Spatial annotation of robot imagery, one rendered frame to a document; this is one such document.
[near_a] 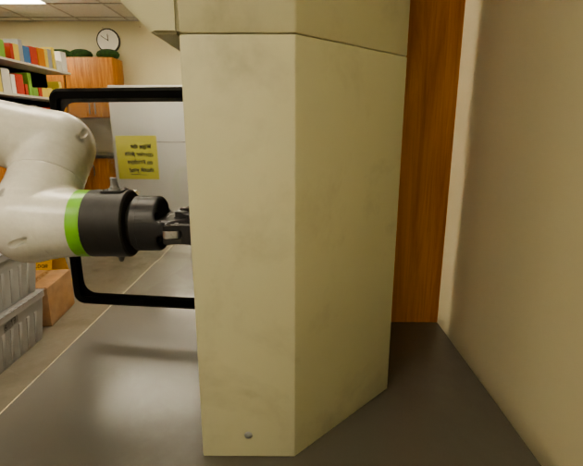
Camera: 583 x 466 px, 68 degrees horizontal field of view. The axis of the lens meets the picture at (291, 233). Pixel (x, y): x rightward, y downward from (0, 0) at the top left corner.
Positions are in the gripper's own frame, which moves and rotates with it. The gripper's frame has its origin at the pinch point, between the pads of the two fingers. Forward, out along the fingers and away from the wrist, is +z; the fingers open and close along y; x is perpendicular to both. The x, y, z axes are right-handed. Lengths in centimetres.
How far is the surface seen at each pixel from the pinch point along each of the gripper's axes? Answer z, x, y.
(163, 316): -26.0, 25.7, 25.2
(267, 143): -1.2, -11.3, -13.9
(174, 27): -9.8, -22.0, -13.9
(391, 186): 14.2, -5.3, -1.2
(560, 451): 33.7, 25.3, -13.2
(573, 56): 33.7, -20.7, -4.1
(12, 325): -159, 97, 165
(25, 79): -258, -56, 378
